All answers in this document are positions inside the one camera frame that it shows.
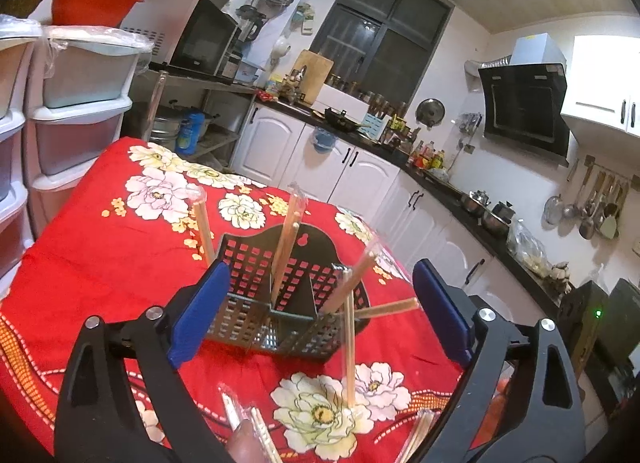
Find chopstick pair six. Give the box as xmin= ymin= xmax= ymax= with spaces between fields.
xmin=395 ymin=409 xmax=436 ymax=463

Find chopstick pair five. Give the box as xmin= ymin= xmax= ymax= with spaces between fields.
xmin=218 ymin=384 xmax=283 ymax=463

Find chopstick pair four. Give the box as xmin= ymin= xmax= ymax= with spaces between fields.
xmin=355 ymin=297 xmax=421 ymax=319

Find chopstick pair seven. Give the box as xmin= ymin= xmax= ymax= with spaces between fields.
xmin=343 ymin=290 xmax=356 ymax=409

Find chopstick pair two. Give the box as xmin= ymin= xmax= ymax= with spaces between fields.
xmin=320 ymin=235 xmax=383 ymax=313

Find chopstick pair one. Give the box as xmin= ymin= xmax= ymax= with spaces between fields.
xmin=190 ymin=187 xmax=216 ymax=266

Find chopstick pair three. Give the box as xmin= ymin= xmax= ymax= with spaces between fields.
xmin=271 ymin=183 xmax=307 ymax=307

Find dark kitchen window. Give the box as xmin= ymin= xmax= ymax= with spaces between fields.
xmin=310 ymin=0 xmax=452 ymax=107

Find red floral tablecloth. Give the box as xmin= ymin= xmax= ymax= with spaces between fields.
xmin=1 ymin=138 xmax=461 ymax=462

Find white lower cabinets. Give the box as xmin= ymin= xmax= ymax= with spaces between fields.
xmin=231 ymin=102 xmax=559 ymax=323

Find grey perforated utensil holder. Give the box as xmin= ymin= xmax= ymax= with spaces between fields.
xmin=206 ymin=224 xmax=345 ymax=361

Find black range hood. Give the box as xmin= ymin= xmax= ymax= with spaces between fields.
xmin=478 ymin=64 xmax=570 ymax=166

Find hanging dark pot lid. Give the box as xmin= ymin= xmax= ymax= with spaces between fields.
xmin=416 ymin=98 xmax=446 ymax=128

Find black wok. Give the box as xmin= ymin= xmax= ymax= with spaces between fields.
xmin=324 ymin=108 xmax=361 ymax=133

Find right white drawer unit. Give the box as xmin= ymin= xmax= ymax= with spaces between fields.
xmin=23 ymin=26 xmax=153 ymax=233

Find white drawer unit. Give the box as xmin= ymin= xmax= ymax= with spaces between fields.
xmin=0 ymin=14 xmax=42 ymax=297
xmin=23 ymin=26 xmax=153 ymax=233

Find wooden cutting board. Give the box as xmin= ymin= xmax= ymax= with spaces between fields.
xmin=293 ymin=49 xmax=334 ymax=106

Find left white drawer unit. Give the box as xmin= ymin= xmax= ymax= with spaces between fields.
xmin=0 ymin=14 xmax=42 ymax=297

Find black microwave oven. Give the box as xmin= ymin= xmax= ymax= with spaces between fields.
xmin=120 ymin=0 xmax=236 ymax=76

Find red plastic basin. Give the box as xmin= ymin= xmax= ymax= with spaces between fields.
xmin=51 ymin=0 xmax=143 ymax=28

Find black blender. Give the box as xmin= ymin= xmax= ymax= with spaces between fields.
xmin=236 ymin=5 xmax=267 ymax=43

